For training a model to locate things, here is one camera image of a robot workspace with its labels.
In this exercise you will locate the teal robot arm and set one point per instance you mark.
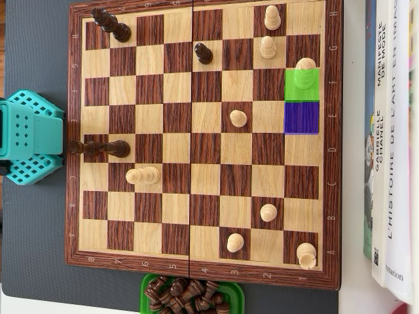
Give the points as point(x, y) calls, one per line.
point(42, 131)

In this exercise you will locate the white wooden pawn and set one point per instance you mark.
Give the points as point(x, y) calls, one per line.
point(268, 48)
point(235, 242)
point(238, 118)
point(272, 19)
point(269, 212)

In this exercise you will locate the dark brown king piece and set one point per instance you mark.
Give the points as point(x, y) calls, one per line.
point(111, 148)

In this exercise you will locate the white Gabrielle Chanel book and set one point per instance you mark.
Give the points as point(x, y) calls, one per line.
point(381, 114)

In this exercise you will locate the white wooden queen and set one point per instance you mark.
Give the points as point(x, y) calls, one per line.
point(144, 175)

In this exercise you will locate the teal perforated robot base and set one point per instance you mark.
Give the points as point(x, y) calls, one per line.
point(29, 171)

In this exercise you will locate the captured dark chess piece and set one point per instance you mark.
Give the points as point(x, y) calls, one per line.
point(156, 306)
point(200, 305)
point(210, 291)
point(154, 289)
point(220, 301)
point(170, 299)
point(178, 288)

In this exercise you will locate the dark brown queen piece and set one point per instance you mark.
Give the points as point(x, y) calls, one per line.
point(114, 27)

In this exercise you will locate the dark brown pawn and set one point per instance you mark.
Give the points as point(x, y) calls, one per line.
point(203, 54)

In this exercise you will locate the white wooden rook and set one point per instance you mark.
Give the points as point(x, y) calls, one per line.
point(306, 255)

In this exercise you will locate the white art history book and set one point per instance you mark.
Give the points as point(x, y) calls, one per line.
point(399, 163)

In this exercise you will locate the blue comic book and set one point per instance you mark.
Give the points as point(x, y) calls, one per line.
point(369, 81)

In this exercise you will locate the wooden folding chessboard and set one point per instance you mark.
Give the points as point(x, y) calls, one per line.
point(176, 147)

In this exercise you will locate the white wooden king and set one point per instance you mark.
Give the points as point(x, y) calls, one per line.
point(304, 75)

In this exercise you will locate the green plastic tray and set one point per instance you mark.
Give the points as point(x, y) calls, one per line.
point(144, 294)

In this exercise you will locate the pink object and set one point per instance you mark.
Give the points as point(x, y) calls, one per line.
point(406, 309)

